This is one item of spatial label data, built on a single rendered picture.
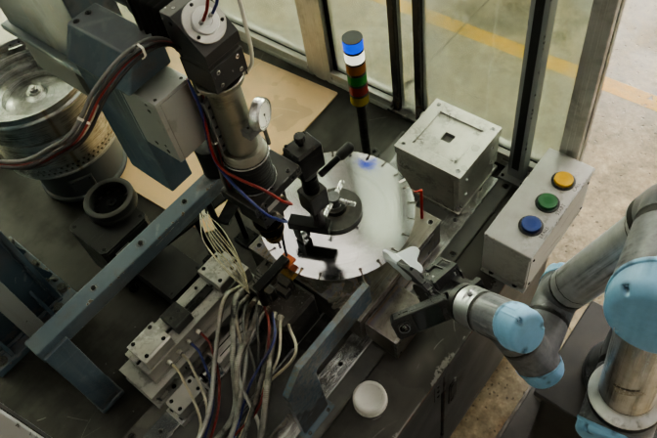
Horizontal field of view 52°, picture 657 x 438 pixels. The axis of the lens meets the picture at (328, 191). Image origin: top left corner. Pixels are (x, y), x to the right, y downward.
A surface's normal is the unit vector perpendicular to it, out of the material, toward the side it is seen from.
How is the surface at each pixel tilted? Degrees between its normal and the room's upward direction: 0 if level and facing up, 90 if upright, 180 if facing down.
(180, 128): 90
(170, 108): 90
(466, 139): 0
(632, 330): 82
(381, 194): 0
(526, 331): 58
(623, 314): 83
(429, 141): 0
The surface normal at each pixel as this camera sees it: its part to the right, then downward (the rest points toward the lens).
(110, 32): -0.13, -0.60
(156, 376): 0.77, 0.44
